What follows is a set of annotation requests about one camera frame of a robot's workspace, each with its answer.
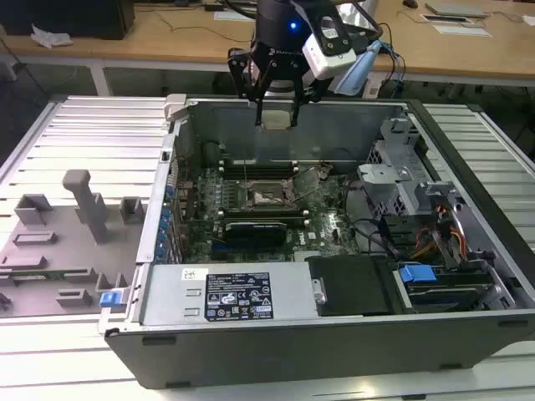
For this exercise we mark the black drive bay cover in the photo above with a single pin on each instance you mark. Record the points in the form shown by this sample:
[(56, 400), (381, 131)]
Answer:
[(355, 284)]

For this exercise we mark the black computer mouse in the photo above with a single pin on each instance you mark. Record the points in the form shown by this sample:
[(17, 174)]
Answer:
[(410, 3)]

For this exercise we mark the white paper sheet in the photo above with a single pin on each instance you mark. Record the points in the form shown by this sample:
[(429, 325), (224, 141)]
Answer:
[(460, 30)]

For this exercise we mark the RAM slot with white clips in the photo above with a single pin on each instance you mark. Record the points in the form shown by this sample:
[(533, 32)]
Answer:
[(234, 172), (234, 165)]

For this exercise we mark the perforated metal cage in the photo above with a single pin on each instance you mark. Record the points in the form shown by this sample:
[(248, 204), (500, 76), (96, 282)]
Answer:
[(395, 127)]

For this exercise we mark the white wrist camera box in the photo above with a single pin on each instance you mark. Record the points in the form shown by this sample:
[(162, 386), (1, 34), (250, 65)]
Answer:
[(330, 62)]

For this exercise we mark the flat grey laptop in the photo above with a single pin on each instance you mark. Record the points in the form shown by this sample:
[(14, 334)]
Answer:
[(455, 9)]

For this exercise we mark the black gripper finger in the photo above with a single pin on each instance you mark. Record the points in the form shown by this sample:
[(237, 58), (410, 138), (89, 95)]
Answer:
[(295, 115), (259, 115)]

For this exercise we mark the blue case latch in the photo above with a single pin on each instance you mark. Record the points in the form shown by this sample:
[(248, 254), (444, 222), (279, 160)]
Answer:
[(109, 299)]

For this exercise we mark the silver disk bay frame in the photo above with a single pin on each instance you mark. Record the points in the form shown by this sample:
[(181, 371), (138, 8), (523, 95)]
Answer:
[(470, 221)]

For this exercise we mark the green motherboard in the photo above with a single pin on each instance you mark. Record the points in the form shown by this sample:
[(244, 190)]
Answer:
[(330, 225)]

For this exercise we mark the blue expansion slot clip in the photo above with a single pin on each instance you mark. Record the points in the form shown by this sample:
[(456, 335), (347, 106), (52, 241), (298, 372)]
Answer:
[(159, 251), (163, 237), (167, 217), (169, 193)]

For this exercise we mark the black box on desk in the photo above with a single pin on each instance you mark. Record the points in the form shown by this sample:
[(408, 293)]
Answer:
[(83, 18)]

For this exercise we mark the black and silver PC case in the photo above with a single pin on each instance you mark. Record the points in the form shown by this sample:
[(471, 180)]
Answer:
[(271, 359)]

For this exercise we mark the wooden desk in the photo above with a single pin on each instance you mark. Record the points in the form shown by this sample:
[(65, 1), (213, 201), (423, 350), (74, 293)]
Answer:
[(167, 46)]

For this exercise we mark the white framed black strip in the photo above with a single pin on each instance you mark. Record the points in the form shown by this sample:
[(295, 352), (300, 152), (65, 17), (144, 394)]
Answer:
[(447, 18)]

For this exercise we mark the hard disk in blue carrier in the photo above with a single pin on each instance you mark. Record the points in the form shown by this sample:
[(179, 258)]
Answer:
[(416, 275)]

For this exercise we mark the crumpled white paper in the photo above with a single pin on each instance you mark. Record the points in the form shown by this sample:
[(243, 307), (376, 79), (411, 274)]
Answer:
[(52, 37)]

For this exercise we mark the CPU socket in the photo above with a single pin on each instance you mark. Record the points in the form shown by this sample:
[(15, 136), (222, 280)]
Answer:
[(263, 196)]

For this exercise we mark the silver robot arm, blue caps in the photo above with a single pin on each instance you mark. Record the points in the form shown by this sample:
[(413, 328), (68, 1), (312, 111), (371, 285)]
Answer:
[(355, 77)]

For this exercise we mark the green RAM stick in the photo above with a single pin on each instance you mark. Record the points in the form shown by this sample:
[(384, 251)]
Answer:
[(37, 275)]

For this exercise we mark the silver CPU plate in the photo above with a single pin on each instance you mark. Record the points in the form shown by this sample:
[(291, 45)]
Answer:
[(276, 121)]

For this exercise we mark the round coin battery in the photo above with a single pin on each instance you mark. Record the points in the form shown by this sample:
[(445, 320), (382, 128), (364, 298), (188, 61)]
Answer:
[(326, 170)]

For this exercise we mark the black power adapter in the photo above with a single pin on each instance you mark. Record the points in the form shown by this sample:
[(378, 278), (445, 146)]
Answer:
[(215, 7)]

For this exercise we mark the silver power supply unit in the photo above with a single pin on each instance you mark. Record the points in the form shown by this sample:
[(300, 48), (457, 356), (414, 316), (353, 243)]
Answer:
[(175, 292)]

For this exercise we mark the silver drive cage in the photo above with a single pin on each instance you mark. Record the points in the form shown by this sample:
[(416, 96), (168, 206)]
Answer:
[(376, 175)]

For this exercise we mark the grey parts rack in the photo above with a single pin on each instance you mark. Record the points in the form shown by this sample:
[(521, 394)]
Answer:
[(62, 250)]

